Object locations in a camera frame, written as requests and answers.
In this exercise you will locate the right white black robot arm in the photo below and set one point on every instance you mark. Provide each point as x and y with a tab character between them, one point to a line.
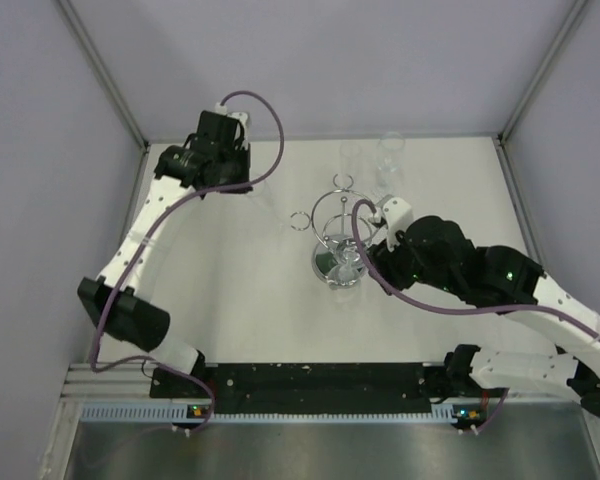
495	280

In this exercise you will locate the ribbed clear flute glass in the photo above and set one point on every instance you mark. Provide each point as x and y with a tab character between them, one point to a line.
262	196

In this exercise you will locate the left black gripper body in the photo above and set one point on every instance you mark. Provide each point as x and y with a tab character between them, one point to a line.
236	165

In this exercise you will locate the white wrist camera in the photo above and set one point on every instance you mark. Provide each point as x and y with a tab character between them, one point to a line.
395	214
241	121

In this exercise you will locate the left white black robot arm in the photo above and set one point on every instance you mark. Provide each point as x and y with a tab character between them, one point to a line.
119	300

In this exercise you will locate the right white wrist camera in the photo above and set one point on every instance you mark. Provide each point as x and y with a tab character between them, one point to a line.
395	214

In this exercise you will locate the clear wine glass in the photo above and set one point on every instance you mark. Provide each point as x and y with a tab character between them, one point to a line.
388	161
338	265

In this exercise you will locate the slotted cable duct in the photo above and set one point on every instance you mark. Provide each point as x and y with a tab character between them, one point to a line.
182	413

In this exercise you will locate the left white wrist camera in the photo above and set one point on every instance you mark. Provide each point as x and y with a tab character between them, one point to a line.
241	121

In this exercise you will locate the clear champagne flute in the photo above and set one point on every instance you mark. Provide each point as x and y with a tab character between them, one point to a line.
350	161

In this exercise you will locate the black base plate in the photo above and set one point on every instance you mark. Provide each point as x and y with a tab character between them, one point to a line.
335	388

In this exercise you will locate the chrome wine glass rack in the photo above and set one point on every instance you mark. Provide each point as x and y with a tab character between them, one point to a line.
331	218

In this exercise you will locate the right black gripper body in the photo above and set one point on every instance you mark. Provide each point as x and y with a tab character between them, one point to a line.
399	267

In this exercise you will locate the aluminium frame rail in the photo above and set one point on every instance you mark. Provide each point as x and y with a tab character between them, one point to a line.
100	70

